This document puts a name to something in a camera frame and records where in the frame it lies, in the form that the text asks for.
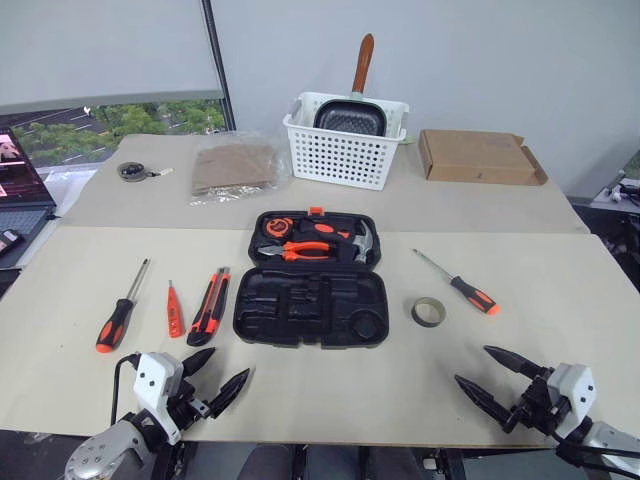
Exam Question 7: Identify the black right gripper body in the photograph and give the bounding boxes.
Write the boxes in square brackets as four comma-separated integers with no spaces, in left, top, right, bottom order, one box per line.
[501,369,569,436]

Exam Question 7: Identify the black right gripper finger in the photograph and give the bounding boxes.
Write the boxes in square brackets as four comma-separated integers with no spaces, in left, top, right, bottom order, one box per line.
[482,344,545,380]
[453,374,512,427]

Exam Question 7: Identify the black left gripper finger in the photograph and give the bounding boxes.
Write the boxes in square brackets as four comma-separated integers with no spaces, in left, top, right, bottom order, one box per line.
[180,346,218,378]
[207,367,252,420]

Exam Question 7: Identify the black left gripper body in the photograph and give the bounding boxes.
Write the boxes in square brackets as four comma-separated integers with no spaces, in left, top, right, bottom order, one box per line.
[166,374,212,432]

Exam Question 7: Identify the orange black utility knife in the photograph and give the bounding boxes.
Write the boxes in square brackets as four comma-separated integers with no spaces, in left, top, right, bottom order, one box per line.
[186,266,232,348]

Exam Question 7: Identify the orange voltage tester pen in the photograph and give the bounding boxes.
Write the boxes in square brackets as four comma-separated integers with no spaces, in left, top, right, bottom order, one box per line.
[166,279,186,340]

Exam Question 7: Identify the small black orange screwdriver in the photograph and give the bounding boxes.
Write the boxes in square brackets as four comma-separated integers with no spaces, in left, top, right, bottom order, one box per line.
[411,248,502,316]

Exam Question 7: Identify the large black orange screwdriver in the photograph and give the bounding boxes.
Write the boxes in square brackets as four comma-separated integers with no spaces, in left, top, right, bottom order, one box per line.
[95,257,151,354]

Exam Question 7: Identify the dark electrical tape roll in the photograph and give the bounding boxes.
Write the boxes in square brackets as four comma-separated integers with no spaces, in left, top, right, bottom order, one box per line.
[410,296,447,330]

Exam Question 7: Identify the black plastic tool case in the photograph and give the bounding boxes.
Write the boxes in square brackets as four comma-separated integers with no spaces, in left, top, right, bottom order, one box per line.
[232,206,391,350]

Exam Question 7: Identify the dark rounded shape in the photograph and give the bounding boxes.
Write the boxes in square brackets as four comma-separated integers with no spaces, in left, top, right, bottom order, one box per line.
[238,443,300,480]
[363,445,422,480]

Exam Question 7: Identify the orange black tape measure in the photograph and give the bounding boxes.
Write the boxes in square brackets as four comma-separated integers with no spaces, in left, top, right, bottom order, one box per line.
[263,217,294,241]

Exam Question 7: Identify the steel claw hammer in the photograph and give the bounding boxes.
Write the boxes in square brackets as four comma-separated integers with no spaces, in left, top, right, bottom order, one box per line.
[332,221,377,265]

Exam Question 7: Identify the clear bag of brown paper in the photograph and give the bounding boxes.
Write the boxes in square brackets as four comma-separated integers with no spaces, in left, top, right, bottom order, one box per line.
[188,130,294,207]

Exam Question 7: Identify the round black retractable reel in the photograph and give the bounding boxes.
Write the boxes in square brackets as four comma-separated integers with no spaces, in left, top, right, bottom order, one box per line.
[117,160,174,183]

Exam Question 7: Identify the flat brown cardboard box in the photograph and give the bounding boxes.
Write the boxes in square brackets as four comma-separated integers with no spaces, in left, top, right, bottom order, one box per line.
[418,129,550,187]

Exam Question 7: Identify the clear plastic sheet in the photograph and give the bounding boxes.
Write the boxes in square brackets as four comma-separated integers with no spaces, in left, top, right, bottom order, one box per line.
[38,166,99,204]

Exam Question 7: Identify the dark open laptop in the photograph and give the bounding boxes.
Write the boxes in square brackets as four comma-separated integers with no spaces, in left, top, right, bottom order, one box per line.
[0,127,59,272]

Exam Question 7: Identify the white perforated plastic basket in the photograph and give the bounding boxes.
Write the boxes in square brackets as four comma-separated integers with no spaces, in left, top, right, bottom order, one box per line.
[282,91,411,192]

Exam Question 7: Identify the white roller blind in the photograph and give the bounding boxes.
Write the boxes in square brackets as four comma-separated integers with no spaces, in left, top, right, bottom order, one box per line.
[0,0,225,117]

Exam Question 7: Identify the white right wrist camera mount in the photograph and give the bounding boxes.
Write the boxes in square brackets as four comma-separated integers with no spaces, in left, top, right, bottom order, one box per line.
[546,363,597,439]

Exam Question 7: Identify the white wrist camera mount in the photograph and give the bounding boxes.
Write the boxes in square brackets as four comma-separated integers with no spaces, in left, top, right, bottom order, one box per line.
[132,351,186,446]
[546,363,597,439]

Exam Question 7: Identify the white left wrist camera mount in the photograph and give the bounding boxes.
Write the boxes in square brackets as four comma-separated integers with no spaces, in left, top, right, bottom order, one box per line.
[132,351,186,446]

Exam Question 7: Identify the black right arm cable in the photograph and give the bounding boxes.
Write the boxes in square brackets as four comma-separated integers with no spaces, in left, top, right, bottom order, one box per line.
[554,433,640,475]

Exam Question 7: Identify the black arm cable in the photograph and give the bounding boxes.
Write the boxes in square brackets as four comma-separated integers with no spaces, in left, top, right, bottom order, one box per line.
[554,433,640,475]
[109,352,144,426]

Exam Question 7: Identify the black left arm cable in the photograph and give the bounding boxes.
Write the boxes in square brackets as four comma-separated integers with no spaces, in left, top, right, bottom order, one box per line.
[109,352,144,426]

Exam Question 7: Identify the orange handled pliers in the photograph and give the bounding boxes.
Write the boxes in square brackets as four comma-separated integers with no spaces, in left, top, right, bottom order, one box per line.
[258,240,334,263]

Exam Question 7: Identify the black orange handled tool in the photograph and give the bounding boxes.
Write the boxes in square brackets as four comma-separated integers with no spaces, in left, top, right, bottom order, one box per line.
[298,217,353,242]

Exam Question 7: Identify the square pan brown handle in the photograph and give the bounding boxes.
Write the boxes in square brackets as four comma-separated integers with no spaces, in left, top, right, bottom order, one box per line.
[313,33,387,137]

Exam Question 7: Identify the black window frame post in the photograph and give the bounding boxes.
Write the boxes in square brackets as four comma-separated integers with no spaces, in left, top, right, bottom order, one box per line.
[200,0,238,135]

